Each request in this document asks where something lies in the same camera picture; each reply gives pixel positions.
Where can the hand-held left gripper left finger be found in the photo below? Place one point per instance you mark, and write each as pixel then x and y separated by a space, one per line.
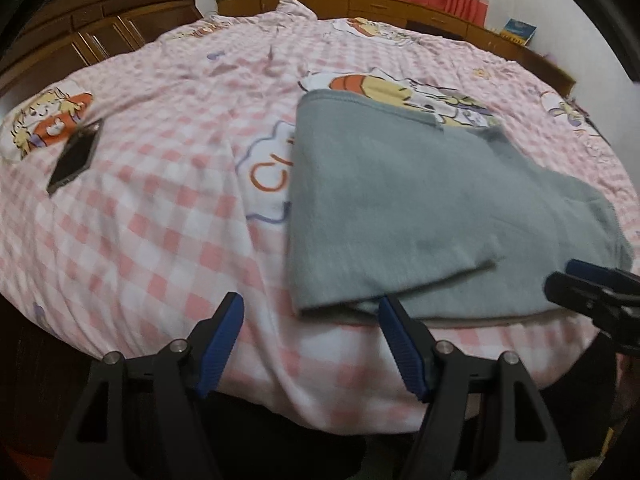
pixel 220 345

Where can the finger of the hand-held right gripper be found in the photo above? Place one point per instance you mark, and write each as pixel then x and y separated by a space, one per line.
pixel 592 271
pixel 575 290

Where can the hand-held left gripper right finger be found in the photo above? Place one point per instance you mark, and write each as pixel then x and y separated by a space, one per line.
pixel 402 350

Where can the pink checked cartoon blanket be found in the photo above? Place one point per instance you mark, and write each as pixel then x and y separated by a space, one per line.
pixel 150 240

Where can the black smartphone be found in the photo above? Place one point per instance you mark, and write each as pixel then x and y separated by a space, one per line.
pixel 75 157

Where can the blue book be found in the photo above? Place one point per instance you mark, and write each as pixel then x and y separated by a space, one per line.
pixel 517 32

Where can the long wooden cabinet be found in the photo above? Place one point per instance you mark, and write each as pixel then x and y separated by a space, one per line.
pixel 400 10

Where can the dark wooden headboard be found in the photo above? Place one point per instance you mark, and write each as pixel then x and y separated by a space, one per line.
pixel 75 25

